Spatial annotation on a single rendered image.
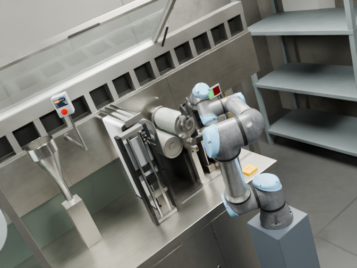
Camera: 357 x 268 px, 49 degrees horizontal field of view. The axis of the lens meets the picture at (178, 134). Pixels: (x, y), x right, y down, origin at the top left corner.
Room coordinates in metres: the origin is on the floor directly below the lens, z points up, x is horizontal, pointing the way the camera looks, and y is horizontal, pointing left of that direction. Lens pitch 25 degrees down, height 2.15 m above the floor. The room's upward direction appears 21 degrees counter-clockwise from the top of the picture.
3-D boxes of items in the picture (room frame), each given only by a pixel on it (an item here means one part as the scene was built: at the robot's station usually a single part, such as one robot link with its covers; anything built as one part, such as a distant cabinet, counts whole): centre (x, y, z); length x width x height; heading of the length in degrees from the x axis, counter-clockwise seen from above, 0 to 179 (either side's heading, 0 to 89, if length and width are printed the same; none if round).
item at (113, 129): (2.01, 0.31, 1.17); 0.34 x 0.05 x 0.54; 26
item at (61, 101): (1.80, 0.46, 1.66); 0.07 x 0.07 x 0.10; 0
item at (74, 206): (1.80, 0.64, 1.19); 0.14 x 0.14 x 0.57
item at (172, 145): (2.08, 0.11, 1.18); 0.26 x 0.12 x 0.12; 26
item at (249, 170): (1.88, -0.30, 0.91); 0.07 x 0.07 x 0.02; 26
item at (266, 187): (1.44, -0.28, 1.07); 0.13 x 0.12 x 0.14; 89
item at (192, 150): (1.97, -0.04, 1.05); 0.06 x 0.05 x 0.31; 26
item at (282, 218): (1.44, -0.29, 0.95); 0.15 x 0.15 x 0.10
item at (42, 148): (1.80, 0.64, 1.50); 0.14 x 0.14 x 0.06
